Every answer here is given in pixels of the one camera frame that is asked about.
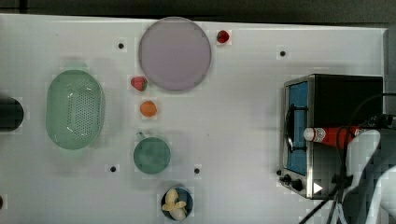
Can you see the black cylinder at left edge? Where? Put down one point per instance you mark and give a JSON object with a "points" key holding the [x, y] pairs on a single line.
{"points": [[11, 114]]}

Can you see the red ketchup bottle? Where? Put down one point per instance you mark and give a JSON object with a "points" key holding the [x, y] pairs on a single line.
{"points": [[333, 137]]}

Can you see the black steel toaster oven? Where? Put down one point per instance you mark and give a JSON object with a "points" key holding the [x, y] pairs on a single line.
{"points": [[322, 101]]}

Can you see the pale purple round plate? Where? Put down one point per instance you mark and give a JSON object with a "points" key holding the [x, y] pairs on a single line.
{"points": [[175, 54]]}

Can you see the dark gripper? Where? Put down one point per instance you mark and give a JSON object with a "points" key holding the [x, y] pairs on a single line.
{"points": [[380, 121]]}

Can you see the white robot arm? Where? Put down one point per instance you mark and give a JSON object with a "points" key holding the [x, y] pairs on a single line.
{"points": [[370, 161]]}

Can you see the small orange fruit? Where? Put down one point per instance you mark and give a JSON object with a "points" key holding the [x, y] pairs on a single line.
{"points": [[148, 109]]}

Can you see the red strawberry at top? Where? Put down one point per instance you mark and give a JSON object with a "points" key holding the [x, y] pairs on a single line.
{"points": [[223, 36]]}

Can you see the peeled banana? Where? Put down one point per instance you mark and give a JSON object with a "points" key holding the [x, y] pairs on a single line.
{"points": [[174, 206]]}

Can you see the green perforated colander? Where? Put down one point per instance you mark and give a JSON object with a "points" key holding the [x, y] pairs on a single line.
{"points": [[75, 109]]}

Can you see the red strawberry near plate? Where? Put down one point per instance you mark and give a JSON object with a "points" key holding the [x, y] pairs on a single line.
{"points": [[139, 83]]}

